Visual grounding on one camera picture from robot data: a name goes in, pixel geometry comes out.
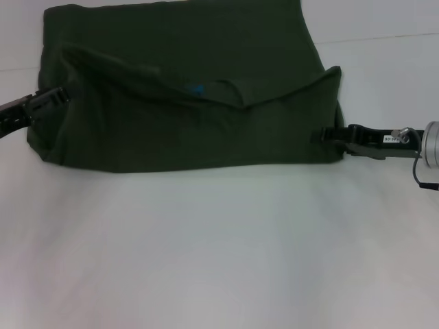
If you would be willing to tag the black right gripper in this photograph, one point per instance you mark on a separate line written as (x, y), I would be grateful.
(380, 142)

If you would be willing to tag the silver round connector plug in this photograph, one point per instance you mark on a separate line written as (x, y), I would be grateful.
(401, 135)

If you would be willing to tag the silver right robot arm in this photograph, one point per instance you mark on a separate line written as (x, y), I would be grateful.
(431, 144)

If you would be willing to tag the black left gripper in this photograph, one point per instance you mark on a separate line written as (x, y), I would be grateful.
(13, 111)

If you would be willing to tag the dark green FREE! T-shirt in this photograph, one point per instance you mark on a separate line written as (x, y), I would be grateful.
(188, 103)

